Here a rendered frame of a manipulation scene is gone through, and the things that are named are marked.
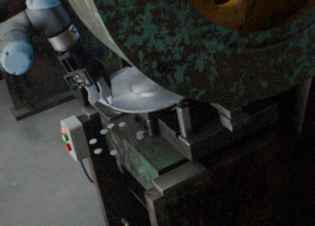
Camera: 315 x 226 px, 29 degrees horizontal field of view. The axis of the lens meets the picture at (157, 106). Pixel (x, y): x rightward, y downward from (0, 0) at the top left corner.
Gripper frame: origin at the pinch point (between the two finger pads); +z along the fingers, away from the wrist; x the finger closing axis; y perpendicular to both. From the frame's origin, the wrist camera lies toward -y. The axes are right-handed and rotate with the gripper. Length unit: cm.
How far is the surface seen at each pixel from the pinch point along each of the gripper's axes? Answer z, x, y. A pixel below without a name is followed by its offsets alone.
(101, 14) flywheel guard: -36, 36, 43
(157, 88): 4.2, 12.1, -5.9
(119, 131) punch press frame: 13.8, -6.2, -6.0
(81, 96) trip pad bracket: 5.0, -21.2, -20.8
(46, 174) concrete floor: 54, -90, -62
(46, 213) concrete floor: 57, -79, -37
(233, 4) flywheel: -18, 49, 15
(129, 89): 2.3, 3.7, -6.7
